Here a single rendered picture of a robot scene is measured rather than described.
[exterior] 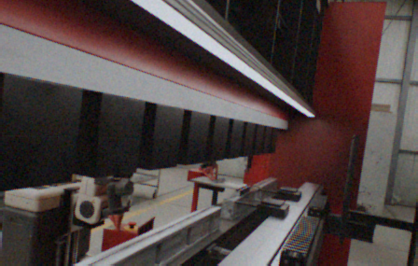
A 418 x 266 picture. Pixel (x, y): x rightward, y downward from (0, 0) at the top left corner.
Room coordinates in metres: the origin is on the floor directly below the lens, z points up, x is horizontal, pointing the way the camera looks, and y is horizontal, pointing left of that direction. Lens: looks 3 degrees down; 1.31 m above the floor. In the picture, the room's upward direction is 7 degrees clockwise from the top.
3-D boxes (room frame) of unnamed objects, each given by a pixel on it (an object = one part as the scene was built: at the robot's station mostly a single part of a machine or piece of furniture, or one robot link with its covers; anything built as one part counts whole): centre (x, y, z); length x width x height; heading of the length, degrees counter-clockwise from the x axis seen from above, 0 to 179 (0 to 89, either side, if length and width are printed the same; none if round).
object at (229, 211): (1.79, -0.14, 0.92); 0.39 x 0.06 x 0.10; 160
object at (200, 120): (1.12, 0.11, 1.26); 0.15 x 0.09 x 0.17; 160
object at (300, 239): (0.99, -0.27, 1.02); 0.44 x 0.06 x 0.04; 160
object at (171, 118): (0.93, 0.18, 1.26); 0.15 x 0.09 x 0.17; 160
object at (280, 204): (1.41, -0.17, 1.01); 0.26 x 0.12 x 0.05; 70
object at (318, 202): (1.51, -0.46, 1.02); 0.37 x 0.06 x 0.04; 160
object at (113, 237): (1.55, 0.36, 0.75); 0.20 x 0.16 x 0.18; 171
